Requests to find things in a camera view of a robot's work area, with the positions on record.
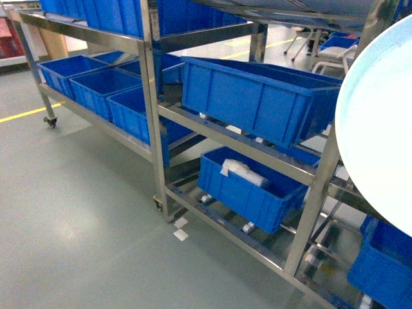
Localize stainless steel left shelf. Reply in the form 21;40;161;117
6;0;268;223

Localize blue bins top layer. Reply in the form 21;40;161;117
40;0;246;38

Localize blue bin lower layer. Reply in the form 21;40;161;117
198;147;308;234

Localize white wrapped roll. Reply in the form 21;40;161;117
220;158;271;188

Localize blue bin left shelf front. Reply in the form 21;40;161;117
106;85;194;146

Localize stainless steel right shelf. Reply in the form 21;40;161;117
151;0;412;309

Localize blue bin left shelf far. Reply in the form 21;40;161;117
37;55;109;100

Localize blue bin shelf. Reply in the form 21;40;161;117
70;69;142;121
37;55;109;100
106;85;194;146

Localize blue bin bottom right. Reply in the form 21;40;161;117
347;217;411;308

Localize light blue round tray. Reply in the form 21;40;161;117
335;16;411;235

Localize stainless steel shelf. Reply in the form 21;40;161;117
6;0;268;223
151;0;412;309

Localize blue bin left shelf middle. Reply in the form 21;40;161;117
70;69;142;121

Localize white folding chair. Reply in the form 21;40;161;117
283;27;360;75

